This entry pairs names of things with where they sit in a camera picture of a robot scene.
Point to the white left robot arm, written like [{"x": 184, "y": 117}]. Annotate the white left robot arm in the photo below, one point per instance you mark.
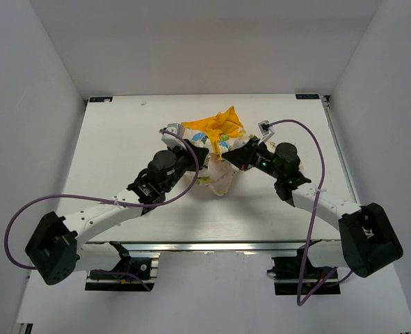
[{"x": 61, "y": 245}]

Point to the blue left corner label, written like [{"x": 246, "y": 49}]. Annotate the blue left corner label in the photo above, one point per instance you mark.
[{"x": 106, "y": 99}]

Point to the blue right corner label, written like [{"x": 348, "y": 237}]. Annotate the blue right corner label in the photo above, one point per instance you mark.
[{"x": 307, "y": 96}]

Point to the cream dinosaur print baby jacket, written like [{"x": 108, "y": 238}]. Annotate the cream dinosaur print baby jacket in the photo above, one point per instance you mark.
[{"x": 222, "y": 133}]

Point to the aluminium front table rail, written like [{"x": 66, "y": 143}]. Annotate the aluminium front table rail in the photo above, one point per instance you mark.
[{"x": 266, "y": 246}]

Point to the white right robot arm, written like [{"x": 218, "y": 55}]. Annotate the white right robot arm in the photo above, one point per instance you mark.
[{"x": 367, "y": 241}]

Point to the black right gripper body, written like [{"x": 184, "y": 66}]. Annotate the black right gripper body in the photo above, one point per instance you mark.
[{"x": 263, "y": 161}]

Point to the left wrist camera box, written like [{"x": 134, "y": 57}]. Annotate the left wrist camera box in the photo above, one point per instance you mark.
[{"x": 172, "y": 135}]

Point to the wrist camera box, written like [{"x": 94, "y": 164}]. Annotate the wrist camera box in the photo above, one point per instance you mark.
[
  {"x": 172, "y": 135},
  {"x": 266, "y": 130}
]

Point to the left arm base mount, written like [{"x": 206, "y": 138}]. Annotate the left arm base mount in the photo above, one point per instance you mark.
[{"x": 133, "y": 273}]

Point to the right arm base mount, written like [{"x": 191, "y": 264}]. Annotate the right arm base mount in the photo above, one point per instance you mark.
[{"x": 285, "y": 273}]

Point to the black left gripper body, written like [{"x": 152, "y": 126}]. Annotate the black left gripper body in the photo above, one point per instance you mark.
[{"x": 183, "y": 163}]

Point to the aluminium right side rail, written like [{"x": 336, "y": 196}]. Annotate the aluminium right side rail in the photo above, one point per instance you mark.
[{"x": 340, "y": 167}]

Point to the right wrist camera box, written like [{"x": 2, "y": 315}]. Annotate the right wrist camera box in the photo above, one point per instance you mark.
[{"x": 266, "y": 130}]

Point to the blue corner label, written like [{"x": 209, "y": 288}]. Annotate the blue corner label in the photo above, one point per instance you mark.
[
  {"x": 106, "y": 99},
  {"x": 307, "y": 96}
]

